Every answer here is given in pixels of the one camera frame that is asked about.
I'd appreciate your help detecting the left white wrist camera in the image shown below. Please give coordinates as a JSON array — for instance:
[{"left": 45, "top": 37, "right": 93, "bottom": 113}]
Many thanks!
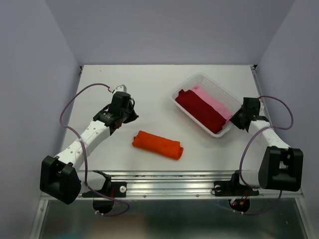
[{"left": 108, "top": 84, "right": 127, "bottom": 94}]

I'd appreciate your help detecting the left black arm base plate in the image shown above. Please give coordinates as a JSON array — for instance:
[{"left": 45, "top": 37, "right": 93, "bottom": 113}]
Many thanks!
[{"left": 97, "top": 181, "right": 127, "bottom": 198}]

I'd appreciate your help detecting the white plastic basket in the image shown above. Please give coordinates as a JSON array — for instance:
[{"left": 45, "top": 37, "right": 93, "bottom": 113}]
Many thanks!
[{"left": 171, "top": 73, "right": 241, "bottom": 137}]

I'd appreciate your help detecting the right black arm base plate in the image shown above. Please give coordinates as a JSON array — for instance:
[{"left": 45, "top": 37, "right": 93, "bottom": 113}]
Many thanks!
[{"left": 211, "top": 181, "right": 259, "bottom": 197}]

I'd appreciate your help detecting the dark red rolled t-shirt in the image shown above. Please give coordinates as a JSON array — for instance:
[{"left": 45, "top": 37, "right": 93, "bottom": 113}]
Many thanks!
[{"left": 175, "top": 90, "right": 226, "bottom": 134}]

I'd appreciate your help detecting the pink rolled t-shirt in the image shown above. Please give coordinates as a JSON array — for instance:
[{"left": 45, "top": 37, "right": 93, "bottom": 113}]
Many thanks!
[{"left": 191, "top": 85, "right": 233, "bottom": 122}]

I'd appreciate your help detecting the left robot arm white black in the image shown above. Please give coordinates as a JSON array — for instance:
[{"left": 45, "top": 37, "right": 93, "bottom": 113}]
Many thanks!
[{"left": 40, "top": 85, "right": 139, "bottom": 205}]

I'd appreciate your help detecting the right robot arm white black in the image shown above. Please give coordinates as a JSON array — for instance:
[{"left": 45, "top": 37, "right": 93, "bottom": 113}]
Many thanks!
[{"left": 229, "top": 96, "right": 304, "bottom": 194}]

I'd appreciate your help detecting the aluminium mounting rail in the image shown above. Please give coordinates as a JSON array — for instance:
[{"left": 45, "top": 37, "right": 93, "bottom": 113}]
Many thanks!
[{"left": 41, "top": 170, "right": 305, "bottom": 200}]

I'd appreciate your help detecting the orange t-shirt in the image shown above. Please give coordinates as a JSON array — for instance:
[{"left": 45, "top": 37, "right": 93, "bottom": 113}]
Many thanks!
[{"left": 132, "top": 130, "right": 184, "bottom": 160}]

